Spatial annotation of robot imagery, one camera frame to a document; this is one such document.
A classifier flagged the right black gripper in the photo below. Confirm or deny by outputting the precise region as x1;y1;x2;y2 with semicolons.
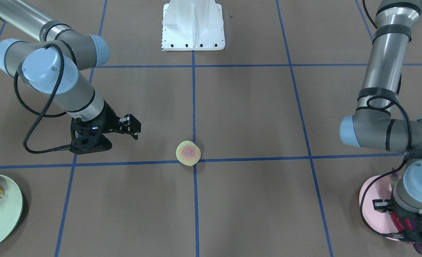
70;101;141;155

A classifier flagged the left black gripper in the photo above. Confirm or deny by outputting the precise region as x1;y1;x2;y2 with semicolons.
390;203;422;243

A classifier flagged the green pink peach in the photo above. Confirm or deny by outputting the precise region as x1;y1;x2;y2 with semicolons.
176;141;201;166

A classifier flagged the purple eggplant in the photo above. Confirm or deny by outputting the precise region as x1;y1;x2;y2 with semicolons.
390;168;422;255

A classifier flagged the red chili pepper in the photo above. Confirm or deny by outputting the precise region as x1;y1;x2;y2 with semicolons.
390;212;417;233

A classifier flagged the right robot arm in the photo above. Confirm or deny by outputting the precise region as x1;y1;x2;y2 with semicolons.
0;0;141;155

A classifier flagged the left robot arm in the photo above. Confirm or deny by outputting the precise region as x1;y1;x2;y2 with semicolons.
340;0;422;254

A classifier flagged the pink plate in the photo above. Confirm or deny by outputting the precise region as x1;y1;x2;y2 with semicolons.
359;175;408;241

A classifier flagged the brown table mat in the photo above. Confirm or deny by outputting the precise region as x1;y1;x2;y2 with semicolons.
0;0;418;257

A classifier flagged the green plate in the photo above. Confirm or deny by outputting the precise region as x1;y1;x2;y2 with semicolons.
0;174;24;243

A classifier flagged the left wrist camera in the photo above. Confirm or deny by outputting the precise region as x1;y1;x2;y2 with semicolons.
372;199;394;214

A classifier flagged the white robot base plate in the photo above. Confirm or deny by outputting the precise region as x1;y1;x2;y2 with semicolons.
161;0;226;51

